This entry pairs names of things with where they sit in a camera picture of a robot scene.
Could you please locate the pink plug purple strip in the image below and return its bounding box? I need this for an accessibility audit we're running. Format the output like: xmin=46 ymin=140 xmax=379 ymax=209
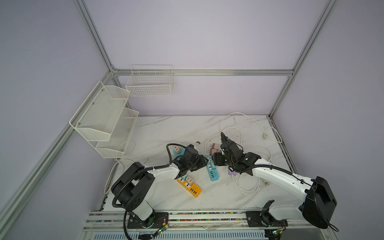
xmin=209 ymin=148 xmax=218 ymax=156
xmin=212 ymin=143 xmax=220 ymax=150

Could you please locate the purple power strip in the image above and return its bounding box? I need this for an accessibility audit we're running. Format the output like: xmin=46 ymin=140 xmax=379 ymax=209
xmin=228 ymin=167 xmax=237 ymax=177

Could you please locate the blue rectangular power strip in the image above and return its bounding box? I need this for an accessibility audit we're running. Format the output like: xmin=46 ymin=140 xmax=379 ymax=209
xmin=206 ymin=156 xmax=219 ymax=182

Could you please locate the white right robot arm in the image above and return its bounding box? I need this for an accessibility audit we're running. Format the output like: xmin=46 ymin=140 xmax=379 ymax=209
xmin=212 ymin=133 xmax=338 ymax=231

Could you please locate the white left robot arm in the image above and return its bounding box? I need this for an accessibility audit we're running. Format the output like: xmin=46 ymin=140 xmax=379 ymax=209
xmin=111 ymin=144 xmax=209 ymax=221

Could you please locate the pink plug on orange strip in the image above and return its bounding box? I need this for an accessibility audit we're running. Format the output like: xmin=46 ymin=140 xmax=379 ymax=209
xmin=186 ymin=177 xmax=194 ymax=185

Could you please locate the teal triangular power strip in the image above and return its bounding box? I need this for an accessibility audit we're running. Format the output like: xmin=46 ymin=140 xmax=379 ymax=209
xmin=173 ymin=146 xmax=186 ymax=160

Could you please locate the orange power strip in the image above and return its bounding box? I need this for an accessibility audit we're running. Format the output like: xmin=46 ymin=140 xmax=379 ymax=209
xmin=177 ymin=178 xmax=202 ymax=198

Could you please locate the small white mesh shelf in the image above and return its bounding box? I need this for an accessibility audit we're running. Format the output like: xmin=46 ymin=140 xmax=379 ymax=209
xmin=96 ymin=108 xmax=139 ymax=159

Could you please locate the large white mesh shelf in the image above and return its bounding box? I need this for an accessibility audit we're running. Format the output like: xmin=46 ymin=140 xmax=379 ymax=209
xmin=69 ymin=82 xmax=130 ymax=142

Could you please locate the black corrugated cable hose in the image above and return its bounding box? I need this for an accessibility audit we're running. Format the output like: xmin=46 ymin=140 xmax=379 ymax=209
xmin=111 ymin=143 xmax=188 ymax=240

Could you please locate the white cable of blue strip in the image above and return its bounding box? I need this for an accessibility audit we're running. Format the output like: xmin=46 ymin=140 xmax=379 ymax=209
xmin=204 ymin=111 xmax=283 ymax=157

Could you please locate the white cable of purple strip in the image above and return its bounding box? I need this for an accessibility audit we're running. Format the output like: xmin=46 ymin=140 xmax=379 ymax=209
xmin=232 ymin=143 xmax=272 ymax=196

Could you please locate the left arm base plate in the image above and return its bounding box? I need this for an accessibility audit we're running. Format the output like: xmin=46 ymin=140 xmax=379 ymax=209
xmin=126 ymin=212 xmax=169 ymax=229

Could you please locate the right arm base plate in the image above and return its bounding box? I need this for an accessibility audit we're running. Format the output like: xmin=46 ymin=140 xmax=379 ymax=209
xmin=246 ymin=211 xmax=288 ymax=228

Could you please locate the white wire basket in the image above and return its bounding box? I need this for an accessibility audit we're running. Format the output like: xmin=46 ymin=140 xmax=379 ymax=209
xmin=126 ymin=65 xmax=174 ymax=97

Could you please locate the aluminium front rail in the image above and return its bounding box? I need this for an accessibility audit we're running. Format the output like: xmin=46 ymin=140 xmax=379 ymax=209
xmin=83 ymin=210 xmax=314 ymax=232

